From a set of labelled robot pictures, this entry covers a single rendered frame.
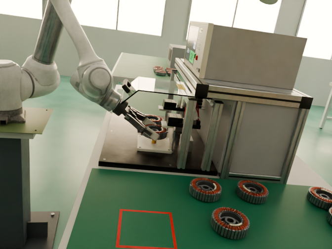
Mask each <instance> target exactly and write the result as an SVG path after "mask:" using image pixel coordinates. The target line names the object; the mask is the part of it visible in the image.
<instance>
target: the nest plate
mask: <svg viewBox="0 0 332 249"><path fill-rule="evenodd" d="M137 151H145V152H156V153H167V154H171V153H172V150H171V146H170V141H169V138H165V139H162V140H157V141H156V144H153V143H152V139H150V138H147V137H145V136H143V135H138V136H137Z"/></svg>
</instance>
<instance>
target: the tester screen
mask: <svg viewBox="0 0 332 249"><path fill-rule="evenodd" d="M198 30H199V29H196V28H192V27H190V29H189V35H188V41H187V47H186V54H188V53H187V48H189V54H188V55H189V56H190V51H191V50H192V51H193V52H195V49H193V48H192V47H191V45H192V41H194V42H197V36H198ZM185 59H187V60H188V61H189V59H188V58H187V57H185ZM189 62H190V61H189ZM190 63H191V62H190ZM191 64H192V63H191ZM192 65H193V64H192Z"/></svg>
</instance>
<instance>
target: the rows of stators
mask: <svg viewBox="0 0 332 249"><path fill-rule="evenodd" d="M307 199H308V200H309V201H310V202H311V203H313V204H314V205H316V206H318V207H321V208H324V209H326V210H329V212H328V214H327V220H328V222H329V223H330V224H331V225H332V191H331V190H329V189H326V188H323V187H310V188H309V190H308V193H307Z"/></svg>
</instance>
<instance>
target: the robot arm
mask: <svg viewBox="0 0 332 249"><path fill-rule="evenodd" d="M71 3H72V0H48V1H47V5H46V9H45V12H44V16H43V20H42V24H41V28H40V32H39V36H38V40H37V43H36V47H35V51H34V54H33V55H31V56H29V57H28V58H27V60H26V61H25V63H24V64H23V66H22V67H20V66H19V65H18V64H17V63H15V62H13V61H11V60H0V124H1V125H6V124H7V123H20V124H23V123H25V122H26V120H25V118H24V114H25V113H26V110H25V109H23V108H22V102H23V101H25V100H26V99H29V98H37V97H41V96H45V95H48V94H50V93H52V92H54V91H55V90H56V89H57V88H58V87H59V85H60V75H59V73H58V71H57V65H56V63H55V62H54V58H55V55H56V52H57V49H58V46H59V43H60V39H61V36H62V33H63V29H64V27H65V29H66V31H67V32H68V34H69V36H70V38H71V39H72V41H73V43H74V45H75V47H76V50H77V53H78V56H79V60H80V62H79V65H78V67H77V69H76V70H75V72H74V73H73V74H72V76H71V78H70V84H71V85H72V86H73V88H74V89H75V90H76V91H77V92H78V93H80V94H81V95H82V96H84V97H85V98H87V99H88V100H90V101H92V102H94V103H97V104H98V105H100V106H101V107H103V108H104V109H105V110H107V111H108V112H110V111H111V110H112V112H113V113H114V114H116V115H117V116H120V115H121V114H123V115H124V119H125V120H127V121H128V122H129V123H130V124H132V125H133V126H134V127H135V128H136V129H137V130H139V131H140V132H141V133H145V134H146V135H148V136H149V137H150V138H152V139H153V140H155V141H156V140H157V139H158V138H159V137H160V135H158V134H157V133H156V132H154V131H153V130H151V129H150V128H149V127H146V126H145V125H144V124H146V125H147V124H155V123H154V122H153V121H151V120H150V119H148V118H147V115H145V114H143V113H141V112H140V111H138V110H136V109H134V108H132V107H131V106H130V105H128V101H125V102H124V103H123V104H121V100H122V98H121V94H119V93H118V92H117V91H115V90H114V89H113V88H112V85H113V75H112V73H111V71H110V69H109V68H108V67H107V65H106V63H105V62H104V60H103V59H101V58H99V57H98V56H97V55H96V54H95V52H94V50H93V48H92V46H91V44H90V42H89V40H88V38H87V36H86V34H85V33H84V31H83V29H82V27H81V25H80V23H79V21H78V19H77V18H76V16H75V14H74V12H73V10H72V8H71ZM140 120H141V121H143V123H144V124H143V123H142V122H141V121H140Z"/></svg>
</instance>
